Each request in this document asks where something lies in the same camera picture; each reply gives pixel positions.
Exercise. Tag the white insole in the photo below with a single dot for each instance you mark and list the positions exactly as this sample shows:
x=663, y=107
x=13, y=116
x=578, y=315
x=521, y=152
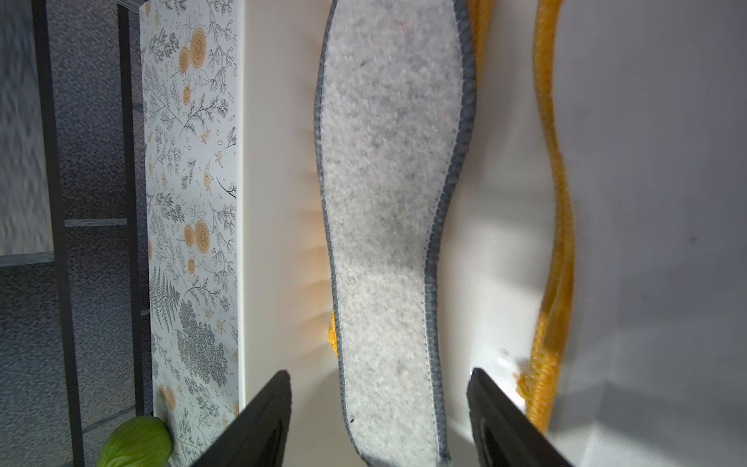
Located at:
x=497, y=245

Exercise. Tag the grey insole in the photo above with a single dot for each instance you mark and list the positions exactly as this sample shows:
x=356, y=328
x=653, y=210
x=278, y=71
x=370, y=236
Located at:
x=394, y=111

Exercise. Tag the white plastic storage box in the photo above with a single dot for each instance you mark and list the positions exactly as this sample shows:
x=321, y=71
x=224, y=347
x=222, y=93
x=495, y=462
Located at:
x=639, y=351

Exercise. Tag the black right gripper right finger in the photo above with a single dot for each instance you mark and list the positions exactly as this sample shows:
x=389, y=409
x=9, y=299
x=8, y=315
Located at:
x=503, y=436

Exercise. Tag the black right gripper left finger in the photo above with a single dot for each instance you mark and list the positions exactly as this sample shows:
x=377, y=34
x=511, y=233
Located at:
x=257, y=438

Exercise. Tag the green cabbage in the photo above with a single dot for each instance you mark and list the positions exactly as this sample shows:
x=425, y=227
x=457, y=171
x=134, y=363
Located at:
x=142, y=441

